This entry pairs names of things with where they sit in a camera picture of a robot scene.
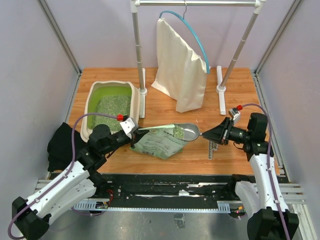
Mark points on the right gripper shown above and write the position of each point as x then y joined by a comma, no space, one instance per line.
221,133

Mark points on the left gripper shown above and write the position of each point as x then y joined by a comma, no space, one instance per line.
136,136

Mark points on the piano pattern bag clip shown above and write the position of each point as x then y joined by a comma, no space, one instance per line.
212,147

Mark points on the green cat litter bag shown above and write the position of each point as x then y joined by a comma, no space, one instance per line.
161,141

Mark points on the grey metal scoop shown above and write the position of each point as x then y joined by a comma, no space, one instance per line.
186,131

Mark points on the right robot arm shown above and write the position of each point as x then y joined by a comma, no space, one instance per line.
269,217

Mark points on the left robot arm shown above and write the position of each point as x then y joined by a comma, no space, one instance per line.
80,180

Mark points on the cream green litter box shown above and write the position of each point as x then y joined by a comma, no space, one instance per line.
111,98

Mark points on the cream cloth bag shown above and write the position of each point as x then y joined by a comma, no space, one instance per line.
181,74

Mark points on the black cloth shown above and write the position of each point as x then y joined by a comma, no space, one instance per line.
59,148

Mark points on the blue clothes hanger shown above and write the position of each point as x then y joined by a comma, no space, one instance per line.
192,31

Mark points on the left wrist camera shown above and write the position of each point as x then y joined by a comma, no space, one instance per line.
129,126

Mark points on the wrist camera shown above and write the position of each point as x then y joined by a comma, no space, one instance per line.
235,114
129,126

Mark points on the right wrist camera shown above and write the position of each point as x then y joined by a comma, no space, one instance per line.
235,114

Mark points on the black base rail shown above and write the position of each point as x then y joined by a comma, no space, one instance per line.
169,191

